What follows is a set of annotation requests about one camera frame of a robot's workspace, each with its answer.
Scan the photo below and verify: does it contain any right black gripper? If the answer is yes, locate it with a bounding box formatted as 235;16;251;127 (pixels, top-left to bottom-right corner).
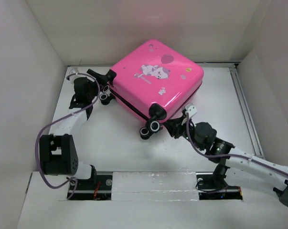
162;115;205;151

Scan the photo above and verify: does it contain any pink hard-shell suitcase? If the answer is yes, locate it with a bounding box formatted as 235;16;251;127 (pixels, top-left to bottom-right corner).
99;39;204;140

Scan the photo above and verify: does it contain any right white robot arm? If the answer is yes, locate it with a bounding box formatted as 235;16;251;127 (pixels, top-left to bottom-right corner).
164;117;288;207

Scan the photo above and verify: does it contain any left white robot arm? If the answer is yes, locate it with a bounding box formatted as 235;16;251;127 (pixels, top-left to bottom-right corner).
35;69;107;189

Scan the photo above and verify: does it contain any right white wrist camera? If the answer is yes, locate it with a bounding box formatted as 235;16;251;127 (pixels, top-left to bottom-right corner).
184;103;198;118

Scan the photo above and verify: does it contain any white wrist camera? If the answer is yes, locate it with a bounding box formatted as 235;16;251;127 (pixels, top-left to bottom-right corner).
184;103;198;118
67;68;80;84

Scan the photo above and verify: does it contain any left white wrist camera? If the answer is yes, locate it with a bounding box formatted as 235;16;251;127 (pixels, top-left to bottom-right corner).
67;68;80;84

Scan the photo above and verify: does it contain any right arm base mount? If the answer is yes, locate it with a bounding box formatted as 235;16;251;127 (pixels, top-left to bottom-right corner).
195;173;243;200

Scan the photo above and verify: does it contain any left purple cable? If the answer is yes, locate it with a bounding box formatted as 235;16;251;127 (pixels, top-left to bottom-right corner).
34;73;101;198

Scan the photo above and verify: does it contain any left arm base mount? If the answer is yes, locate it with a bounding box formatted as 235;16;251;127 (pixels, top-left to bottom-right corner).
69;172;113;201

